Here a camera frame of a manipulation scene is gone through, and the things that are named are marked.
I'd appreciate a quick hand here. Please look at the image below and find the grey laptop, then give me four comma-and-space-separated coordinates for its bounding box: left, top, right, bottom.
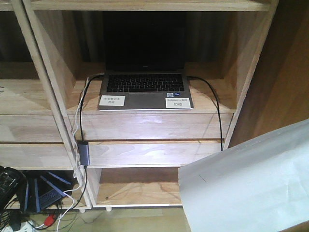
98, 11, 194, 111

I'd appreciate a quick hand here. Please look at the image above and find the white laptop label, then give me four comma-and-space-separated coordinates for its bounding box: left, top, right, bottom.
99, 95, 125, 106
165, 98, 192, 109

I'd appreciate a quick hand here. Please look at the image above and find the right white laptop label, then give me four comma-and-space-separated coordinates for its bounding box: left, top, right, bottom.
165, 98, 192, 109

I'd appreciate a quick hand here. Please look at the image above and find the white paper sheet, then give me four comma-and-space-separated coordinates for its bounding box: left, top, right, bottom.
178, 120, 309, 232

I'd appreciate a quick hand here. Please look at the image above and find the black cable left of laptop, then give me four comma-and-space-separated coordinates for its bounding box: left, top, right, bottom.
79, 72, 106, 141

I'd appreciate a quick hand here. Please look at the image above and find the grey USB hub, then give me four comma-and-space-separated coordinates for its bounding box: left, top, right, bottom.
77, 141, 90, 166

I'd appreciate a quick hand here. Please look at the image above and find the black cable right of laptop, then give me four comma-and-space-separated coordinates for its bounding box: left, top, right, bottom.
185, 75, 224, 152

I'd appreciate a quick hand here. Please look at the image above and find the white cable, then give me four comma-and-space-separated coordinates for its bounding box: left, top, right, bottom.
36, 72, 104, 232

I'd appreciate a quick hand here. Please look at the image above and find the black cable of laptop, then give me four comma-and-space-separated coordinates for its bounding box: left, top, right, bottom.
185, 75, 224, 152
79, 72, 106, 141

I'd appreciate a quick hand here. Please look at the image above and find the red plug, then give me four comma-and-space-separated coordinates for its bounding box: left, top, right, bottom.
43, 214, 57, 227

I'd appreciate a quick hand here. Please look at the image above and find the left white laptop label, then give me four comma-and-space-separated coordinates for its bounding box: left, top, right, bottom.
99, 95, 125, 106

